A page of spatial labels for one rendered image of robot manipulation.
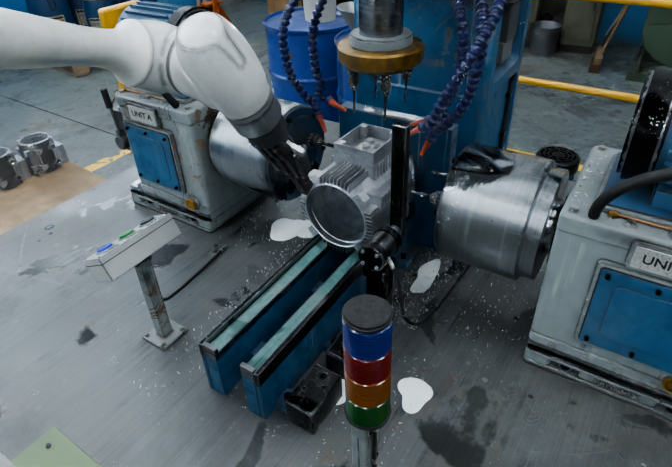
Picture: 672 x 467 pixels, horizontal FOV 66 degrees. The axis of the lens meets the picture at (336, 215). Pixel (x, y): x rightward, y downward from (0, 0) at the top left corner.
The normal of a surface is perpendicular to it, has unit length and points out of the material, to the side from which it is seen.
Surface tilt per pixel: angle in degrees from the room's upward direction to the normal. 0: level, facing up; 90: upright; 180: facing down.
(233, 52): 82
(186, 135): 90
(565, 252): 90
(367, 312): 0
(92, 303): 0
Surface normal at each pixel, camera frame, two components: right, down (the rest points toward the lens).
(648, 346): -0.54, 0.49
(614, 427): -0.04, -0.82
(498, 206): -0.46, -0.07
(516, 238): -0.53, 0.23
